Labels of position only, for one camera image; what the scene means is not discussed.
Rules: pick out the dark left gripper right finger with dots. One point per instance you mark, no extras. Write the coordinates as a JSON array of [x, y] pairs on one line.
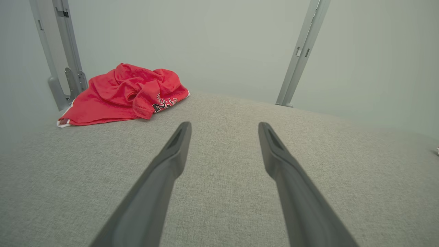
[[298, 206]]

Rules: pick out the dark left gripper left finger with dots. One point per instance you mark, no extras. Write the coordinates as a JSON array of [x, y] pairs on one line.
[[154, 199]]

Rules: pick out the red Bulls print sports garment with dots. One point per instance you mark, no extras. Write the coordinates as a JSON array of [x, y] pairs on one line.
[[116, 96]]

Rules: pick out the grey metal partition post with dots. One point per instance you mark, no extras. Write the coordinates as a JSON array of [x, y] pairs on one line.
[[301, 51], [68, 41]]

